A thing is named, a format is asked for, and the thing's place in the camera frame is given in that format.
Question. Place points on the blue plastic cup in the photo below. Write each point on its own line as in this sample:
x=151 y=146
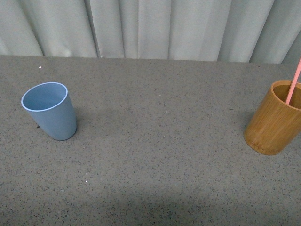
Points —
x=50 y=106

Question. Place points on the bamboo chopstick holder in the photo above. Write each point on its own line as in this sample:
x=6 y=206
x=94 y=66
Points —
x=275 y=124

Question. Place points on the white pleated curtain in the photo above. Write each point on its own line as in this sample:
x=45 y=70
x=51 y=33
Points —
x=259 y=31

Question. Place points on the pink chopstick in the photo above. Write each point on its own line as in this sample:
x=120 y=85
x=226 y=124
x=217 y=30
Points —
x=293 y=83

